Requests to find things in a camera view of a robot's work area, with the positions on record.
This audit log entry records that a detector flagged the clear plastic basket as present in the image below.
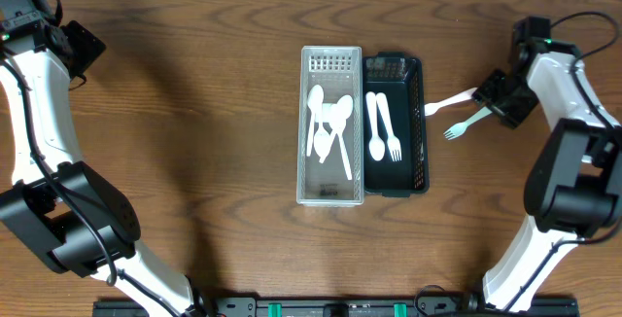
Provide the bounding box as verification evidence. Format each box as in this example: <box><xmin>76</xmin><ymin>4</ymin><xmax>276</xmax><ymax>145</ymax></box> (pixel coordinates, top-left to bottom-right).
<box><xmin>296</xmin><ymin>46</ymin><xmax>364</xmax><ymax>207</ymax></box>

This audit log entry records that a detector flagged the short white plastic spoon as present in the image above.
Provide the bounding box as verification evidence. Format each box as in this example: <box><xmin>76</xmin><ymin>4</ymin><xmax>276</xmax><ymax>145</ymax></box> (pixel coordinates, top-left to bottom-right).
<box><xmin>365</xmin><ymin>91</ymin><xmax>385</xmax><ymax>161</ymax></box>

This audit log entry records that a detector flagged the mint green plastic fork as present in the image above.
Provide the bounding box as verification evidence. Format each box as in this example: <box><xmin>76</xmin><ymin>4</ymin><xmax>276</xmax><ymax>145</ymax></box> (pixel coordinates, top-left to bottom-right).
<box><xmin>444</xmin><ymin>107</ymin><xmax>492</xmax><ymax>140</ymax></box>

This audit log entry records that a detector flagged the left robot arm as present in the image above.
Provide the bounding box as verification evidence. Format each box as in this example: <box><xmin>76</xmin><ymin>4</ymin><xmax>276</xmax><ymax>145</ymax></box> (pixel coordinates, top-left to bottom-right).
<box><xmin>1</xmin><ymin>0</ymin><xmax>214</xmax><ymax>316</ymax></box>

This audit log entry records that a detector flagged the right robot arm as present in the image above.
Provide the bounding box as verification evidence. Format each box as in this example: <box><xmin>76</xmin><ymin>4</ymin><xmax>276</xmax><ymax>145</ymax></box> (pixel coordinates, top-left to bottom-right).
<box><xmin>472</xmin><ymin>17</ymin><xmax>621</xmax><ymax>313</ymax></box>

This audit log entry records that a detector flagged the white plastic fork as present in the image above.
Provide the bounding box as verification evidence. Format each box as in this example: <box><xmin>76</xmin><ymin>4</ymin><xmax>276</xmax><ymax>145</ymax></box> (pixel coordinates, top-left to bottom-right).
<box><xmin>424</xmin><ymin>88</ymin><xmax>476</xmax><ymax>117</ymax></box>
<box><xmin>376</xmin><ymin>92</ymin><xmax>402</xmax><ymax>162</ymax></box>

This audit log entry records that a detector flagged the white plastic spoon crosswise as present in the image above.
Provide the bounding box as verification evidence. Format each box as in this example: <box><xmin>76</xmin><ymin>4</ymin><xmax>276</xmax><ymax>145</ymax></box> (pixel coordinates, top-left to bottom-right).
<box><xmin>318</xmin><ymin>93</ymin><xmax>355</xmax><ymax>165</ymax></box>

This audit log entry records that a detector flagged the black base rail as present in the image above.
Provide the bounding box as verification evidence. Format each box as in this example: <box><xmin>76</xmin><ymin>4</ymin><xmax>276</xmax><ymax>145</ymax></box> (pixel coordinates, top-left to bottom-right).
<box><xmin>92</xmin><ymin>292</ymin><xmax>581</xmax><ymax>317</ymax></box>

